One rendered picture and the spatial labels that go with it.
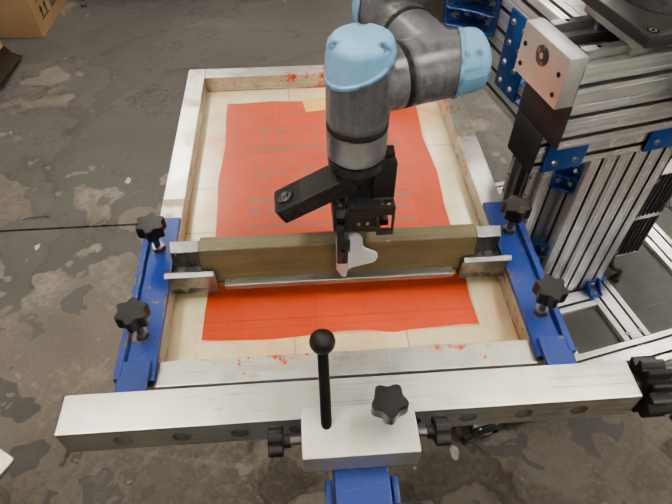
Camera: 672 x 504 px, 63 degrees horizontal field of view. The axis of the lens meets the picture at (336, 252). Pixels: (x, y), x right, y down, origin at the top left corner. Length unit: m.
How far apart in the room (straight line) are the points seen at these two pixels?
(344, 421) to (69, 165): 2.39
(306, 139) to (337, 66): 0.56
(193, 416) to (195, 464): 1.12
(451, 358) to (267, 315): 0.28
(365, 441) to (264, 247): 0.32
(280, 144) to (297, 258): 0.38
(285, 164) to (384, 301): 0.37
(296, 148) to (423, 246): 0.41
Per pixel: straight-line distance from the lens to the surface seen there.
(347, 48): 0.60
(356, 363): 0.76
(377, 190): 0.72
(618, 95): 1.06
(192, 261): 0.88
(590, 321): 1.91
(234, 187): 1.05
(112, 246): 2.39
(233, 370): 0.76
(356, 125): 0.63
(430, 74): 0.64
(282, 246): 0.79
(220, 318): 0.86
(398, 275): 0.84
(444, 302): 0.87
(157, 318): 0.82
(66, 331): 2.19
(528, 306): 0.84
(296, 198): 0.73
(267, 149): 1.13
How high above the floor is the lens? 1.64
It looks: 48 degrees down
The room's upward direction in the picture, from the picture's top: straight up
